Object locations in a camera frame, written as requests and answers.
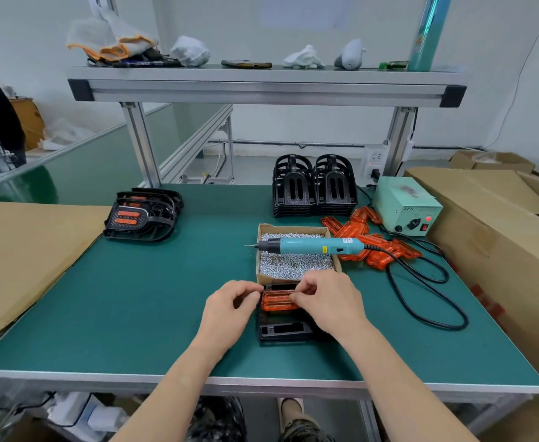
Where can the dark smartphone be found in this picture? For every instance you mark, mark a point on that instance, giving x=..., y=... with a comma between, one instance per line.
x=246, y=64

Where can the person's left forearm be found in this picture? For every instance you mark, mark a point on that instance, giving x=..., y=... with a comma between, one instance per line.
x=168, y=395

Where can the green conveyor table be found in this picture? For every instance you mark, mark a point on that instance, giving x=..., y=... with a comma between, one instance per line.
x=90, y=161

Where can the small open cardboard box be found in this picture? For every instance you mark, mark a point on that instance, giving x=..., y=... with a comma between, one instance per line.
x=492, y=160

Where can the large cardboard box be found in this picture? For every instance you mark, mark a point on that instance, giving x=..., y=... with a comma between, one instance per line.
x=499, y=234

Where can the stack of black plastic frames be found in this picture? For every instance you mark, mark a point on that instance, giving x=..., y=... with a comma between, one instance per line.
x=336, y=186
x=293, y=188

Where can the white gloves with orange cuffs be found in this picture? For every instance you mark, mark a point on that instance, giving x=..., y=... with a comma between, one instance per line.
x=108, y=39

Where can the crumpled white cloth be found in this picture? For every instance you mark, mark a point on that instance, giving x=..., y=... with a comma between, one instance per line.
x=190, y=51

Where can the green lighter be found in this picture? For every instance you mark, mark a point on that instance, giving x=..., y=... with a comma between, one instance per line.
x=393, y=65

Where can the person's camouflage trousers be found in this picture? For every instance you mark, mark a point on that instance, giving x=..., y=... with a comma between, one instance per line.
x=223, y=421

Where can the green power supply box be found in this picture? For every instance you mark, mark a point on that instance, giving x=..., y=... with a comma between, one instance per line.
x=400, y=202

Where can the stack of frames with reflectors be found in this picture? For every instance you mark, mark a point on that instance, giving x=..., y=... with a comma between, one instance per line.
x=140, y=216

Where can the pile of silver screws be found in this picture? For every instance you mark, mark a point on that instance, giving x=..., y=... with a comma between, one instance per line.
x=292, y=266

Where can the white plastic bags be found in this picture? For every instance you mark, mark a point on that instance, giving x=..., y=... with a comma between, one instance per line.
x=64, y=135

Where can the teal electric screwdriver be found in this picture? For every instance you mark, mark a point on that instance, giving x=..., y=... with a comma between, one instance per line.
x=310, y=246

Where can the black plastic frame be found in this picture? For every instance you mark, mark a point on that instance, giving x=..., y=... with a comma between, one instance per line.
x=283, y=329

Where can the person's right thumb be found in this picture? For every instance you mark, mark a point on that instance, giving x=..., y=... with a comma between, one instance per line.
x=302, y=299

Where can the teal upright tube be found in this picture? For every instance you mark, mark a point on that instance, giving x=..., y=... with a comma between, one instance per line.
x=428, y=34

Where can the person's left hand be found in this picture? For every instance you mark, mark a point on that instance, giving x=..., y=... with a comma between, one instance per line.
x=223, y=317

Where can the pile of orange reflectors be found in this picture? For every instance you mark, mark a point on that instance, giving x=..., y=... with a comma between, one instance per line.
x=379, y=250

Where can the brown cardboard box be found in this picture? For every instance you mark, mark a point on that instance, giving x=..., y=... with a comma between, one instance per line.
x=29, y=121

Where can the aluminium shelf frame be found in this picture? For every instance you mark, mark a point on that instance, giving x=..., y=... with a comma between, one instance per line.
x=264, y=85

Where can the white folded cloth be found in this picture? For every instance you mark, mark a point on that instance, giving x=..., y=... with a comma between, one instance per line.
x=304, y=57

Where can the white power strip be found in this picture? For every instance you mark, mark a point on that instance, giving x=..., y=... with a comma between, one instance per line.
x=375, y=161

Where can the person's left thumb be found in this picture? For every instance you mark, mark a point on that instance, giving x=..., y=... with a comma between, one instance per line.
x=247, y=302

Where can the grey white glove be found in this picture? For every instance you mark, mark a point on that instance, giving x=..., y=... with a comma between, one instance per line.
x=351, y=55

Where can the person's right forearm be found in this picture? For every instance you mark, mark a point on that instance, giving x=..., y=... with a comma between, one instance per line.
x=403, y=386

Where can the person's right hand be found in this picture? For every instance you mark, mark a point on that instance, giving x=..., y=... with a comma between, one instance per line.
x=333, y=306

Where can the cardboard screw box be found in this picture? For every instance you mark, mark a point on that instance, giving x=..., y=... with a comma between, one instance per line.
x=260, y=253

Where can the orange plastic reflector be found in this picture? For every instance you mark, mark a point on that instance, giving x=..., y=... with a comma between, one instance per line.
x=276, y=302

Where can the flat cardboard sheet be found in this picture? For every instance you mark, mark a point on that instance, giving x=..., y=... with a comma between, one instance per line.
x=25, y=257

